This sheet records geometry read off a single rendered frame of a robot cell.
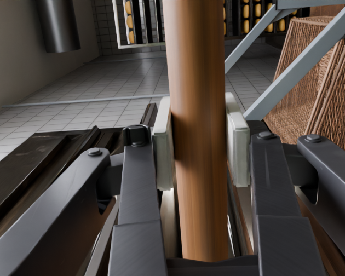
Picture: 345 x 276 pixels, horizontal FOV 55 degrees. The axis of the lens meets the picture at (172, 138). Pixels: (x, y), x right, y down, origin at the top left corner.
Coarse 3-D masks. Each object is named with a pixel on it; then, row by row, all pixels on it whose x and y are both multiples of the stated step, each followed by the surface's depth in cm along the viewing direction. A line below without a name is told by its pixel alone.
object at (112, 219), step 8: (152, 104) 167; (152, 112) 154; (152, 120) 149; (112, 216) 78; (112, 224) 75; (104, 232) 72; (104, 240) 70; (96, 248) 68; (104, 248) 67; (96, 256) 65; (104, 256) 66; (96, 264) 63; (104, 264) 65; (88, 272) 62; (96, 272) 61; (104, 272) 64
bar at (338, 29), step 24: (288, 0) 91; (312, 0) 91; (336, 0) 91; (264, 24) 95; (336, 24) 50; (240, 48) 98; (312, 48) 51; (288, 72) 52; (264, 96) 54; (240, 216) 36; (240, 240) 32
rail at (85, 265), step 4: (148, 104) 169; (148, 108) 161; (144, 112) 157; (144, 116) 150; (144, 120) 144; (104, 224) 76; (100, 232) 73; (96, 240) 70; (96, 244) 69; (92, 248) 68; (92, 252) 67; (88, 256) 66; (84, 260) 65; (88, 260) 65; (84, 264) 64; (88, 264) 64; (80, 268) 63; (84, 268) 63; (80, 272) 62; (84, 272) 62
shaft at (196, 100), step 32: (192, 0) 15; (192, 32) 16; (192, 64) 16; (224, 64) 17; (192, 96) 17; (224, 96) 18; (192, 128) 17; (224, 128) 18; (192, 160) 18; (224, 160) 19; (192, 192) 19; (224, 192) 19; (192, 224) 20; (224, 224) 20; (192, 256) 20; (224, 256) 21
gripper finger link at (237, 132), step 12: (228, 96) 20; (228, 108) 18; (228, 120) 17; (240, 120) 16; (228, 132) 17; (240, 132) 15; (228, 144) 17; (240, 144) 15; (228, 156) 18; (240, 156) 15; (240, 168) 15; (240, 180) 16
